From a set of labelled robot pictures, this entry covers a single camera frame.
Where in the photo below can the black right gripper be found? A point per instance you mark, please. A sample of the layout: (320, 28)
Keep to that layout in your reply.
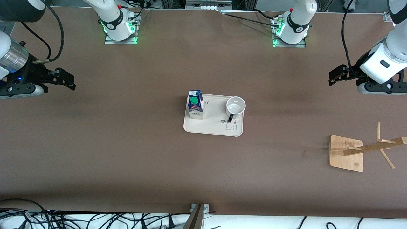
(33, 73)

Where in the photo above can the white power strip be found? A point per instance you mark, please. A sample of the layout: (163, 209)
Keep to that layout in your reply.
(208, 4)

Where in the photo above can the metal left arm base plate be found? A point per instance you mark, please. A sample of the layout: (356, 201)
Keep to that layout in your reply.
(299, 45)

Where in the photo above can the brown table cover sheet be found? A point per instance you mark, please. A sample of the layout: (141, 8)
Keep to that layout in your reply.
(159, 159)

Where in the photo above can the blue white milk carton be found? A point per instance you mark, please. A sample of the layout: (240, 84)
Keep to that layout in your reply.
(195, 111)

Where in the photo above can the cream plastic rabbit tray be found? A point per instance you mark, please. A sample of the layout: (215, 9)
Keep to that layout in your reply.
(213, 122)

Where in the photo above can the wooden cup rack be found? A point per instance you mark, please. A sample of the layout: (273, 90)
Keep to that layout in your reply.
(346, 159)

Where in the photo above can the aluminium profile bar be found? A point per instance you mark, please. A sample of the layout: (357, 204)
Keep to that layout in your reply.
(195, 219)

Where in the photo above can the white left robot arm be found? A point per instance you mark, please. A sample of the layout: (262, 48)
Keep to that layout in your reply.
(299, 19)

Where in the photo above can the metal table corner bracket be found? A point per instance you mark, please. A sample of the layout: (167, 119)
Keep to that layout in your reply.
(388, 16)

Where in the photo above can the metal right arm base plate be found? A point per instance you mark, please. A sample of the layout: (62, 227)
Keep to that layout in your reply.
(109, 41)

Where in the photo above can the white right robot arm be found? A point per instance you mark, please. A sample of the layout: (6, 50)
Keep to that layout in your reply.
(113, 16)

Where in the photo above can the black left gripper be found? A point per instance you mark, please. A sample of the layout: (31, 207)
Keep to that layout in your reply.
(355, 72)

